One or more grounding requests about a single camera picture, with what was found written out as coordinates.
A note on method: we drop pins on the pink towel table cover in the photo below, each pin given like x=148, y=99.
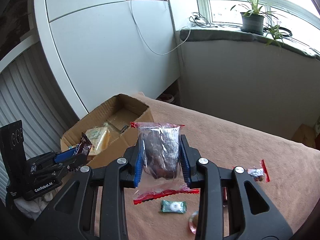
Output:
x=225, y=135

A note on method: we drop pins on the white framed window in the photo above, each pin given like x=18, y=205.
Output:
x=225, y=7

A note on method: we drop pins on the cardboard box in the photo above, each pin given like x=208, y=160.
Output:
x=143, y=116
x=303, y=135

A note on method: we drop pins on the teal candy wrapper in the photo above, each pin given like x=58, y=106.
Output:
x=173, y=206

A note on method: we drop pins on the white slatted door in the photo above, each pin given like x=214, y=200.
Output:
x=30, y=97

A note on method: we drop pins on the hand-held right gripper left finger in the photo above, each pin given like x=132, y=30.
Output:
x=138, y=165

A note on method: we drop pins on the closed cardboard box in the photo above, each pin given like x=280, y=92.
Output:
x=303, y=135

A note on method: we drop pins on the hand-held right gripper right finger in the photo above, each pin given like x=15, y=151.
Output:
x=186, y=165

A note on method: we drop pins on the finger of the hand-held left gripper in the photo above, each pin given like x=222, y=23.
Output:
x=66, y=154
x=77, y=162

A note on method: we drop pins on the small green plant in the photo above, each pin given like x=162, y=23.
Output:
x=273, y=31

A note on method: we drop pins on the brown chocolate bar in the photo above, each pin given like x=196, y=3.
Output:
x=85, y=146

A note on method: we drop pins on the red-ended clear wrapped candy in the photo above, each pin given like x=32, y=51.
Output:
x=256, y=173

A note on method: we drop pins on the clear packet of yellow crackers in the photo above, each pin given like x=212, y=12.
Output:
x=98, y=138

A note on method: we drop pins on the potted spider plant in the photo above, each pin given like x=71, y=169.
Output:
x=252, y=23

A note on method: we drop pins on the red jelly cup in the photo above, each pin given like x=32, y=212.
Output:
x=193, y=222

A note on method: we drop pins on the white cabinet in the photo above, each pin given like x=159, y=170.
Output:
x=100, y=55

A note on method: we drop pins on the pair of shoes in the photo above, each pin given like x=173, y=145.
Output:
x=166, y=97

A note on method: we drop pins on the clear packet of dark snack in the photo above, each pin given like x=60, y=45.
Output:
x=157, y=155

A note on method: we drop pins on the person's left hand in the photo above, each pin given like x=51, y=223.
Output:
x=27, y=206

